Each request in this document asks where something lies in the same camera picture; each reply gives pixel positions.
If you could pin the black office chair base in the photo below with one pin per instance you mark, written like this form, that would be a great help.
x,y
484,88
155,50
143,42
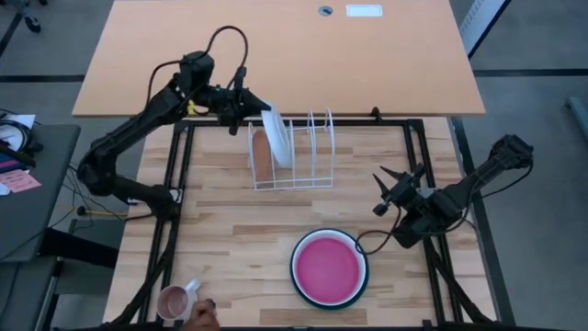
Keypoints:
x,y
32,23

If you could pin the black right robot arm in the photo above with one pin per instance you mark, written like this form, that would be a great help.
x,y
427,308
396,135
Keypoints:
x,y
464,193

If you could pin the white perforated computer tower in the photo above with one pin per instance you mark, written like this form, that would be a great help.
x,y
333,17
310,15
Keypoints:
x,y
480,23

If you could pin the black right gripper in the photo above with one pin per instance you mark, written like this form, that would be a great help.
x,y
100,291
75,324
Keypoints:
x,y
409,195

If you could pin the large white plate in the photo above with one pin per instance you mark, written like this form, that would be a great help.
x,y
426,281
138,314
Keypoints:
x,y
328,234

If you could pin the black clamp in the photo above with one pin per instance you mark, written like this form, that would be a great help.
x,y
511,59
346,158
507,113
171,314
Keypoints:
x,y
376,114

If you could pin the pink plate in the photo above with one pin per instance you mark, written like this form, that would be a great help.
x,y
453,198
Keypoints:
x,y
328,271

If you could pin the grey side table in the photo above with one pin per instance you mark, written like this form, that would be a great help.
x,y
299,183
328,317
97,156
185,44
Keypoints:
x,y
41,216

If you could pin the pink paper note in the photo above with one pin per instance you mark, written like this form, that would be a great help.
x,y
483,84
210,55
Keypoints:
x,y
20,180

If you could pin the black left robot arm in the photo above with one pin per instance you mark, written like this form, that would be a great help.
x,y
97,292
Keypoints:
x,y
133,133

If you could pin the black aluminium table frame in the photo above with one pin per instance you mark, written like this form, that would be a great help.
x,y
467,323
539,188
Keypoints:
x,y
395,123

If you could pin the small white plate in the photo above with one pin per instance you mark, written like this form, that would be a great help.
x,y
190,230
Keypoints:
x,y
280,138

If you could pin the orange desk top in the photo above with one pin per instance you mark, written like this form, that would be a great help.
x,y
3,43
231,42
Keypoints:
x,y
321,60

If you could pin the white paper sheet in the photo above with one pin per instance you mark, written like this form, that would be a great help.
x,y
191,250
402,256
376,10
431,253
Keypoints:
x,y
25,120

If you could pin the white mug pink inside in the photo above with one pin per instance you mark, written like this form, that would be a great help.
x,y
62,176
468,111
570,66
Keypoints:
x,y
174,303

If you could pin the white desk outlet cover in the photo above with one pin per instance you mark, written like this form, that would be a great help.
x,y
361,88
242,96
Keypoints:
x,y
364,10

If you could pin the brown plate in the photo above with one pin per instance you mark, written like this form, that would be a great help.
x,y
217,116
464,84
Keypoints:
x,y
263,156

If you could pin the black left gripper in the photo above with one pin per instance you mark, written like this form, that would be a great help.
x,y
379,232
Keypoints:
x,y
234,103

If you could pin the person's hand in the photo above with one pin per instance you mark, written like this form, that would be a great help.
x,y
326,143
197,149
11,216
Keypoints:
x,y
202,317

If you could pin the black bar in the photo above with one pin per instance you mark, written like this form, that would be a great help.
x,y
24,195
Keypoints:
x,y
18,158

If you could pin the yellow rod black knob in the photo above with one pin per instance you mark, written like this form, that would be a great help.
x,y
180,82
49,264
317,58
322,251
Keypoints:
x,y
82,211

